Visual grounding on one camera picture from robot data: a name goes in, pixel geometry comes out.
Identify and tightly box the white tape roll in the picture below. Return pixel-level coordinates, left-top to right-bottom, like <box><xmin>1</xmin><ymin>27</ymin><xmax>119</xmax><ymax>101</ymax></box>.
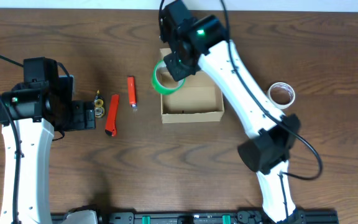
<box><xmin>267</xmin><ymin>82</ymin><xmax>296</xmax><ymax>110</ymax></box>

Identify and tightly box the orange lighter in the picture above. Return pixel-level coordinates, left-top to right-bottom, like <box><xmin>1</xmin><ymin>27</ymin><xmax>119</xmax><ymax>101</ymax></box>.
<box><xmin>127</xmin><ymin>77</ymin><xmax>137</xmax><ymax>108</ymax></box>

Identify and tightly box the orange utility knife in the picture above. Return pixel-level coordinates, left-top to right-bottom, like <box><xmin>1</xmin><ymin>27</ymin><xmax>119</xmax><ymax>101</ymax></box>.
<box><xmin>105</xmin><ymin>94</ymin><xmax>119</xmax><ymax>136</ymax></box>

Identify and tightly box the cardboard box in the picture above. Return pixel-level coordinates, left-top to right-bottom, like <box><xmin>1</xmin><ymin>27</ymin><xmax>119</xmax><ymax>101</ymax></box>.
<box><xmin>155</xmin><ymin>62</ymin><xmax>224</xmax><ymax>124</ymax></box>

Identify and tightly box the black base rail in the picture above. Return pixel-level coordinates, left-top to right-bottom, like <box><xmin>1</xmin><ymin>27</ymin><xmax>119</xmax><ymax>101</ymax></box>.
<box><xmin>51</xmin><ymin>205</ymin><xmax>339</xmax><ymax>224</ymax></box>

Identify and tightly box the green tape roll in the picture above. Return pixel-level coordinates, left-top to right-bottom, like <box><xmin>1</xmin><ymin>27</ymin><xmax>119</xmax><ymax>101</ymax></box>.
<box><xmin>151</xmin><ymin>58</ymin><xmax>186</xmax><ymax>96</ymax></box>

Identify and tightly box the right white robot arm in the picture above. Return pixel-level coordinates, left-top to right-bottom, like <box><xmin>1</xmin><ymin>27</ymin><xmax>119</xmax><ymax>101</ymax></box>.
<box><xmin>158</xmin><ymin>1</ymin><xmax>300</xmax><ymax>223</ymax></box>

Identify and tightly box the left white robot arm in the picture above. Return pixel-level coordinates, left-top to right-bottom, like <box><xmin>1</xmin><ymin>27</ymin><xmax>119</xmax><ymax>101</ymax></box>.
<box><xmin>0</xmin><ymin>57</ymin><xmax>96</xmax><ymax>223</ymax></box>

